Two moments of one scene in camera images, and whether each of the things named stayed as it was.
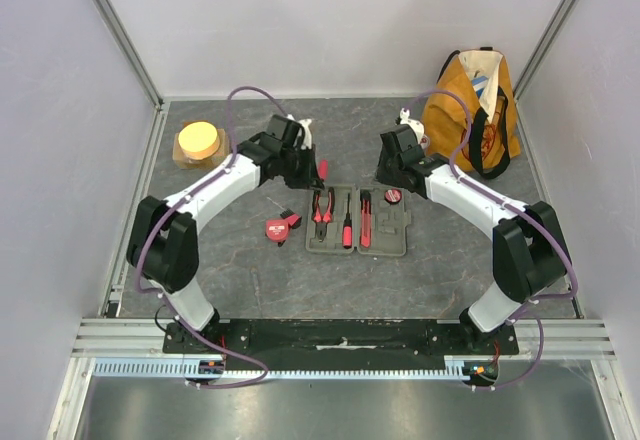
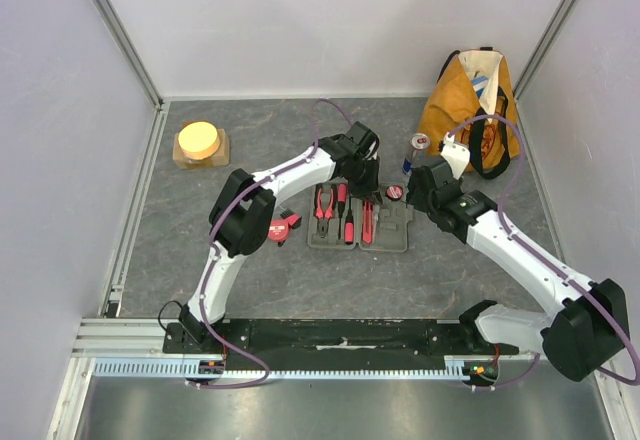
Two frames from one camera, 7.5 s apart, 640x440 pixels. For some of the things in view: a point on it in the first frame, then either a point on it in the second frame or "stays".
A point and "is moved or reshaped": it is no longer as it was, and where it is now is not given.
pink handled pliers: [321, 220] stays
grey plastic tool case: [369, 219] stays
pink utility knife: [365, 218] stays
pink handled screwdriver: [323, 168] is moved or reshaped
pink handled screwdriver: [347, 235] stays
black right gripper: [390, 175] to [417, 190]
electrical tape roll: [393, 196] stays
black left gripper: [311, 177] to [370, 189]
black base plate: [341, 339] stays
